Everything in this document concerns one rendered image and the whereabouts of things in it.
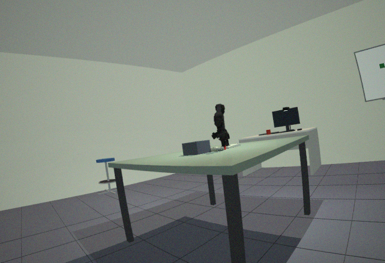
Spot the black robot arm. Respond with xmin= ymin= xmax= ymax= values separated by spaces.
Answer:
xmin=212 ymin=104 xmax=230 ymax=146

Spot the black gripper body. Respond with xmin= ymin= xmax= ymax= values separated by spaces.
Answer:
xmin=217 ymin=128 xmax=228 ymax=139

